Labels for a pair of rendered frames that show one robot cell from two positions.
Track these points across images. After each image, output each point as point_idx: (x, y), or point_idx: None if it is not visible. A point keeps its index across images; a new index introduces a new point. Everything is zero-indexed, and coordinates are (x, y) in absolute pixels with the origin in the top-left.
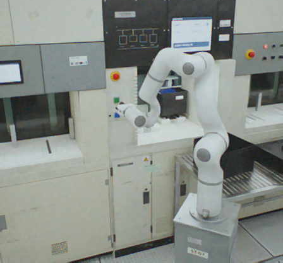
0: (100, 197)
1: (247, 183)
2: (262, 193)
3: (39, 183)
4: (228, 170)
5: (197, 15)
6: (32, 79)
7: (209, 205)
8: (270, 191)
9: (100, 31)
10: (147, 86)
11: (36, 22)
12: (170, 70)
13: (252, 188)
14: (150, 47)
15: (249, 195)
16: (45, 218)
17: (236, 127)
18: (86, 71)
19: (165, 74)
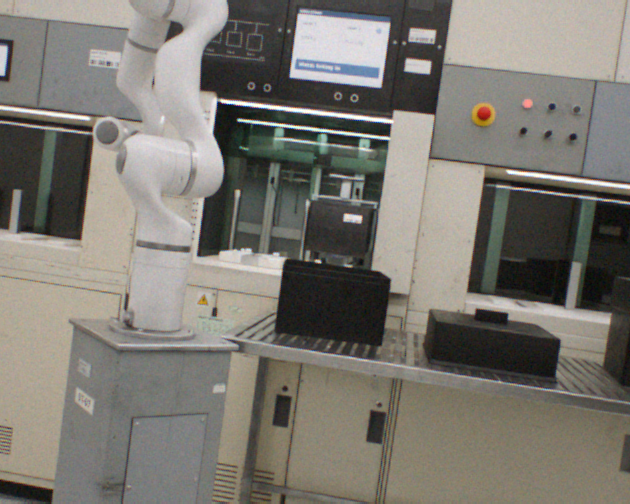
0: None
1: (320, 345)
2: (328, 361)
3: None
4: (300, 314)
5: (356, 10)
6: (23, 76)
7: (135, 298)
8: (351, 364)
9: None
10: (122, 58)
11: None
12: (159, 28)
13: (315, 348)
14: (246, 59)
15: (291, 354)
16: None
17: (439, 292)
18: (115, 81)
19: (145, 30)
